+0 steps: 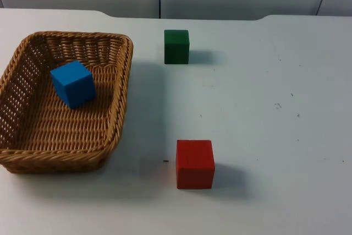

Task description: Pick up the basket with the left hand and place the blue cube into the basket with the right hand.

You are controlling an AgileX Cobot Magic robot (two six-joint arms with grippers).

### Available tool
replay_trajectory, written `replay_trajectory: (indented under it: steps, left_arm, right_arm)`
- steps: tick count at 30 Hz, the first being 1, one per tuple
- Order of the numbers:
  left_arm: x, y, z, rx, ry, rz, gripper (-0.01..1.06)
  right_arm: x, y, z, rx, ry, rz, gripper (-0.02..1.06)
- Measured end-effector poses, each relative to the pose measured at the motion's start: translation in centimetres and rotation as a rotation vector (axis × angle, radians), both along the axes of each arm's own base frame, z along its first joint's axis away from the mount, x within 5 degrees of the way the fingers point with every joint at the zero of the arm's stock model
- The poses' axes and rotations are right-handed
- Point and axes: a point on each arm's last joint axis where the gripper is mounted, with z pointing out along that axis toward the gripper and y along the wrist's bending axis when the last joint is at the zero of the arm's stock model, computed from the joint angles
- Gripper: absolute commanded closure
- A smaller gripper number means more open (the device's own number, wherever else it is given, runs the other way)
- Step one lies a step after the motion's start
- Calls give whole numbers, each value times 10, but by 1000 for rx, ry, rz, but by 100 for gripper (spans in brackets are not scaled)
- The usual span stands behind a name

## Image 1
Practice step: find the blue cube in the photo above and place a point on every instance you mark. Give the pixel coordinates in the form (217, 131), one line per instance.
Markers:
(72, 83)

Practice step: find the pale brown wicker basket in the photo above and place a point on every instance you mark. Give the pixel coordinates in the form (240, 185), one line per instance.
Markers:
(55, 125)

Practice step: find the green cube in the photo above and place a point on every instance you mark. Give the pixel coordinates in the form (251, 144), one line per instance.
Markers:
(176, 46)

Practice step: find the red cube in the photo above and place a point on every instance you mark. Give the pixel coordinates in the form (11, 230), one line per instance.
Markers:
(194, 163)

